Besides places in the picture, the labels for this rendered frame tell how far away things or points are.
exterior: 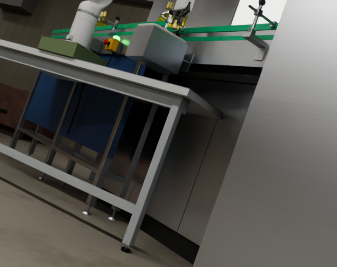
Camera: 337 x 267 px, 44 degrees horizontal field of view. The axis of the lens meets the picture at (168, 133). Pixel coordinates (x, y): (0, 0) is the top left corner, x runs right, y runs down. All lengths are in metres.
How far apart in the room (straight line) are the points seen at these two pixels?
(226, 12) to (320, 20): 1.01
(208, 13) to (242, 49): 0.68
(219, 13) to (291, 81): 1.11
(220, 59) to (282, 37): 0.51
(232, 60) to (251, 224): 0.83
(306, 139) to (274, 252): 0.35
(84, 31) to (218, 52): 0.73
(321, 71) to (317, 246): 0.53
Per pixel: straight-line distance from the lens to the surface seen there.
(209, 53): 2.07
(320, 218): 1.25
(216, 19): 2.47
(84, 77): 2.17
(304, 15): 1.55
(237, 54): 1.93
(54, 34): 3.83
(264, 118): 1.46
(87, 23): 2.32
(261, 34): 1.92
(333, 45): 1.42
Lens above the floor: 0.46
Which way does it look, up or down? 3 degrees up
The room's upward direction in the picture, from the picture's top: 20 degrees clockwise
